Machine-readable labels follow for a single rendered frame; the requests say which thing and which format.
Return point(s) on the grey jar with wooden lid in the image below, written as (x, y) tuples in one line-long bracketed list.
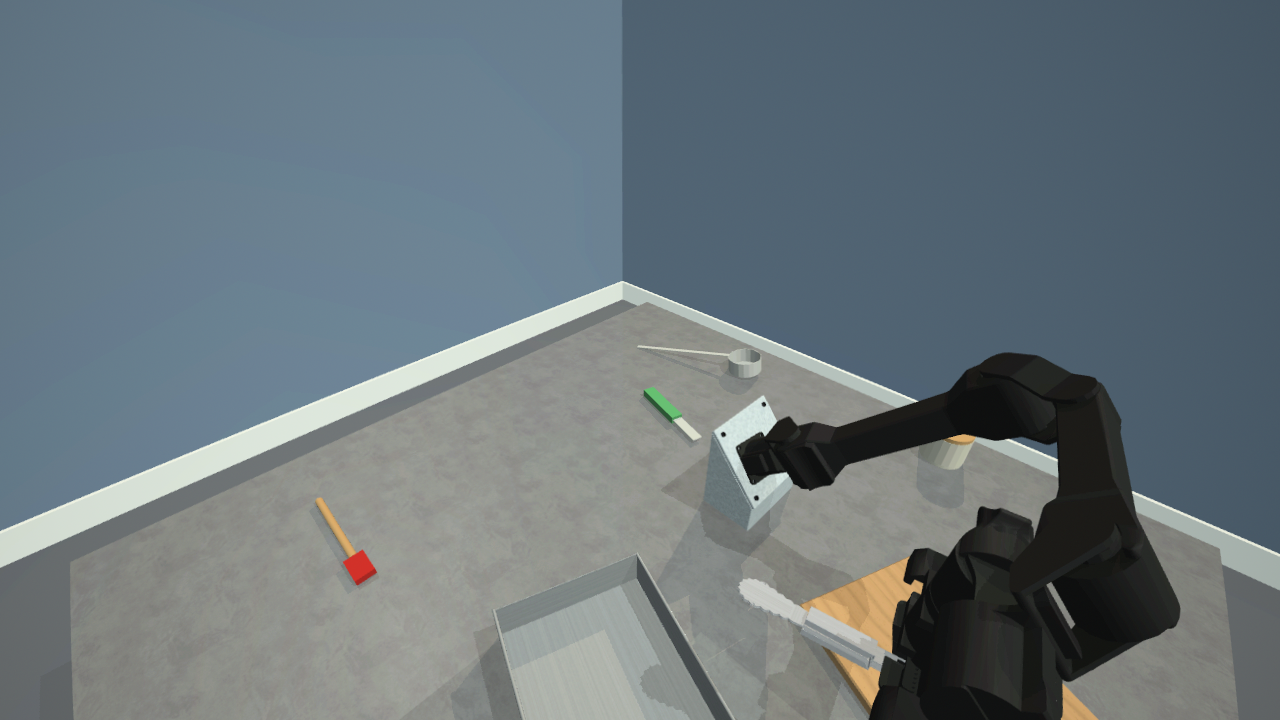
[(947, 453)]

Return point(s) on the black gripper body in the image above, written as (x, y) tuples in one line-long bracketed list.
[(902, 702)]

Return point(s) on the grey saucepan with long handle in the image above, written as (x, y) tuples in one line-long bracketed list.
[(743, 363)]

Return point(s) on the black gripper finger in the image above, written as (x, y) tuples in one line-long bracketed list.
[(890, 674), (898, 620)]

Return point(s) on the light wooden board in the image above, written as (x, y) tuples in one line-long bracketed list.
[(868, 604)]

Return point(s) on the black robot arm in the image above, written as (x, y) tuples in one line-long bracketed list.
[(1001, 647)]

